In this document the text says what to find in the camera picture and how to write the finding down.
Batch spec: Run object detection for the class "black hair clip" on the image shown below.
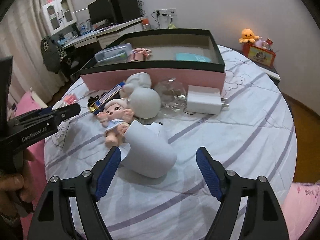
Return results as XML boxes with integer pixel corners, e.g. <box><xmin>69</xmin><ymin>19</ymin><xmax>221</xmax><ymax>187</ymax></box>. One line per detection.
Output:
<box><xmin>87</xmin><ymin>94</ymin><xmax>104</xmax><ymax>107</ymax></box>

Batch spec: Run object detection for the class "white mini fan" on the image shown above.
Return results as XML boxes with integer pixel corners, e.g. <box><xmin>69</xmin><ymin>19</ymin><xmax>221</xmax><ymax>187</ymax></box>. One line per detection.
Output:
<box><xmin>121</xmin><ymin>120</ymin><xmax>177</xmax><ymax>178</ymax></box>

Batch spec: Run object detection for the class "rose gold metal cup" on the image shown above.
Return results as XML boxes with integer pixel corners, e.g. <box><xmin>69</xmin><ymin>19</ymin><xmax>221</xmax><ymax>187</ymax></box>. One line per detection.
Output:
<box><xmin>127</xmin><ymin>50</ymin><xmax>147</xmax><ymax>62</ymax></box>

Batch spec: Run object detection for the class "person left hand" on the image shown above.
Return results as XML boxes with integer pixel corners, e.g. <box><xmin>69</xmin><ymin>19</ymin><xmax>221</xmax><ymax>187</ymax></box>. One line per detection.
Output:
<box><xmin>1</xmin><ymin>149</ymin><xmax>36</xmax><ymax>217</ymax></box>

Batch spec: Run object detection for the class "blue yellow box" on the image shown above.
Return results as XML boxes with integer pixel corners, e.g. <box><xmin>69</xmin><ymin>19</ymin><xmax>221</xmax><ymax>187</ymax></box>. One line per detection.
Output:
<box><xmin>88</xmin><ymin>81</ymin><xmax>125</xmax><ymax>115</ymax></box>

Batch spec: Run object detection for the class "pink baby doll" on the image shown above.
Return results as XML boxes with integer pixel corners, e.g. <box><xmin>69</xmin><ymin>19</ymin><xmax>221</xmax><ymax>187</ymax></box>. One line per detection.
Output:
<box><xmin>97</xmin><ymin>99</ymin><xmax>134</xmax><ymax>148</ymax></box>

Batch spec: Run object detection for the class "dental flossers plastic box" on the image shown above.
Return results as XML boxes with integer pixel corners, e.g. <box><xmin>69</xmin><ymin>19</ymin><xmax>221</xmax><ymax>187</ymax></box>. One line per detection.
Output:
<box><xmin>94</xmin><ymin>43</ymin><xmax>132</xmax><ymax>65</ymax></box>

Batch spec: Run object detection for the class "white round ball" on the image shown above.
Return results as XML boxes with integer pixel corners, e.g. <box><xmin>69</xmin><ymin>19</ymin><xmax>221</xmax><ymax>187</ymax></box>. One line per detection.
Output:
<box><xmin>129</xmin><ymin>88</ymin><xmax>161</xmax><ymax>119</ymax></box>

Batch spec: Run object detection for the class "white plush lamb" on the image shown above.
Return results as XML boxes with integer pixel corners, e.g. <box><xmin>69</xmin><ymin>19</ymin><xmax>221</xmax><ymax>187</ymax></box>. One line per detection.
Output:
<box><xmin>119</xmin><ymin>72</ymin><xmax>152</xmax><ymax>98</ymax></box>

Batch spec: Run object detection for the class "white desk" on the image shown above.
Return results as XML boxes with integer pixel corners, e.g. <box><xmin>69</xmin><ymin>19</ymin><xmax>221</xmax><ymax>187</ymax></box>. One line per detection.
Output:
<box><xmin>63</xmin><ymin>18</ymin><xmax>143</xmax><ymax>49</ymax></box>

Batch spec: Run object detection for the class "black computer monitor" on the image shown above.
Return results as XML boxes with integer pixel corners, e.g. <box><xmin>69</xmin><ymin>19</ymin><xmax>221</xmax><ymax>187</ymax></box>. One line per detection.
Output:
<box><xmin>88</xmin><ymin>0</ymin><xmax>116</xmax><ymax>25</ymax></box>

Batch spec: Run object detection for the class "clear plastic bag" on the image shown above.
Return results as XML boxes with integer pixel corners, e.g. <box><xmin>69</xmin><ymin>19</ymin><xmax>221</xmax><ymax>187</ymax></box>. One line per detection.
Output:
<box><xmin>153</xmin><ymin>77</ymin><xmax>187</xmax><ymax>109</ymax></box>

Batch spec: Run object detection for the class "orange cap bottle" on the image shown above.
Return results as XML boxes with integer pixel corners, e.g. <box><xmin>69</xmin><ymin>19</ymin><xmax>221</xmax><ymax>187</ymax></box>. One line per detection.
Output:
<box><xmin>142</xmin><ymin>18</ymin><xmax>151</xmax><ymax>30</ymax></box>

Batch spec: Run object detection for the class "black computer tower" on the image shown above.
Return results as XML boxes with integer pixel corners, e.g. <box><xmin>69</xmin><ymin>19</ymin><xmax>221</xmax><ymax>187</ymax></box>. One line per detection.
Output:
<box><xmin>110</xmin><ymin>0</ymin><xmax>140</xmax><ymax>24</ymax></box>

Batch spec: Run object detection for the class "white power adapter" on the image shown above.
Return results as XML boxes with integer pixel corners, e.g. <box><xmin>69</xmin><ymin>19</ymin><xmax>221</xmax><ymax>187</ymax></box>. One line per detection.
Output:
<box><xmin>186</xmin><ymin>85</ymin><xmax>229</xmax><ymax>115</ymax></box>

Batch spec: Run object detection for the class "teal lid container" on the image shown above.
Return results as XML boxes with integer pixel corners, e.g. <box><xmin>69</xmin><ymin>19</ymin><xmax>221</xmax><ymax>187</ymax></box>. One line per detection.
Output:
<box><xmin>176</xmin><ymin>53</ymin><xmax>212</xmax><ymax>63</ymax></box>

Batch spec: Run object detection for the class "pink green storage box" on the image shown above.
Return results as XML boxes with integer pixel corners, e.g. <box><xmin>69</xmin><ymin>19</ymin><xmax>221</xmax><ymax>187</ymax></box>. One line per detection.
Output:
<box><xmin>77</xmin><ymin>28</ymin><xmax>226</xmax><ymax>90</ymax></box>

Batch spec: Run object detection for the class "red picture box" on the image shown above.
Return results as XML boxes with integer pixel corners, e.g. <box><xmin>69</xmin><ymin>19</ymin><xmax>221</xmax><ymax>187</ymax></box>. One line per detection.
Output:
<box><xmin>242</xmin><ymin>43</ymin><xmax>276</xmax><ymax>68</ymax></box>

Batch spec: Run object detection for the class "orange octopus plush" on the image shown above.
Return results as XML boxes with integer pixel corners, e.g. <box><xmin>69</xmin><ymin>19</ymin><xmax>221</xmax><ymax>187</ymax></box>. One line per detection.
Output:
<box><xmin>239</xmin><ymin>29</ymin><xmax>260</xmax><ymax>44</ymax></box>

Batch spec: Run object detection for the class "white wall cabinet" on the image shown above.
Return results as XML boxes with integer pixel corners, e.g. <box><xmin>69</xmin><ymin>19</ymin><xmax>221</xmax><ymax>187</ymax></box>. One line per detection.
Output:
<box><xmin>41</xmin><ymin>0</ymin><xmax>77</xmax><ymax>35</ymax></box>

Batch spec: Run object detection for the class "wall power strip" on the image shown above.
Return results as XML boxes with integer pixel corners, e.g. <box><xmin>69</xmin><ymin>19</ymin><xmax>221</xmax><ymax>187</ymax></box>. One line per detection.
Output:
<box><xmin>154</xmin><ymin>8</ymin><xmax>177</xmax><ymax>16</ymax></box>

